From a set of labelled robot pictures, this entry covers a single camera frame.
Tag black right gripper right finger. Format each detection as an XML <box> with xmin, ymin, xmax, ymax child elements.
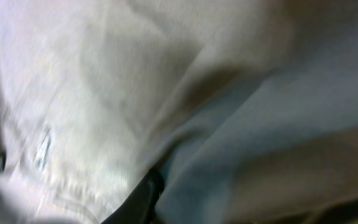
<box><xmin>101</xmin><ymin>169</ymin><xmax>165</xmax><ymax>224</ymax></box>

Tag khaki green shorts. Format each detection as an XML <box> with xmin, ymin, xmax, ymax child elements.
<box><xmin>0</xmin><ymin>1</ymin><xmax>358</xmax><ymax>223</ymax></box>

